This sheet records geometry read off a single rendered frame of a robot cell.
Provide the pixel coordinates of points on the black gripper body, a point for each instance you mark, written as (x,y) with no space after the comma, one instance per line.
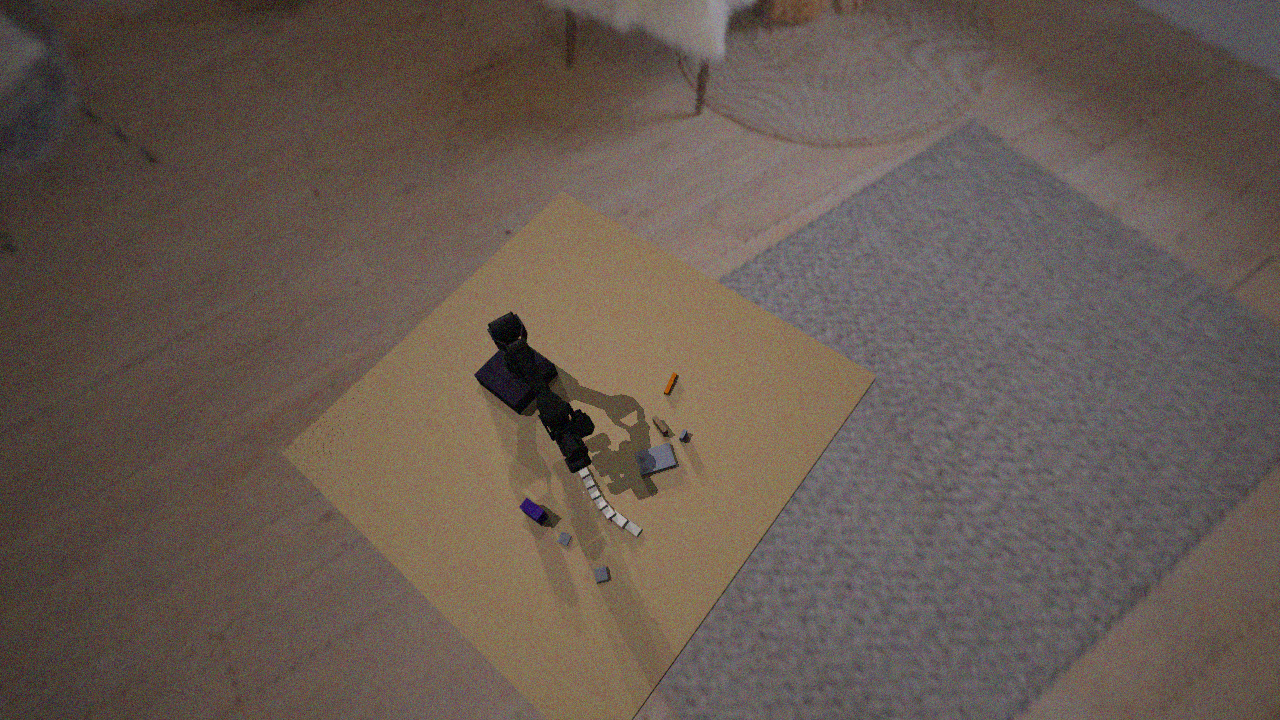
(576,466)

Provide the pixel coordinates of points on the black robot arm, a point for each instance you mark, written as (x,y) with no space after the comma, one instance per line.
(519,360)

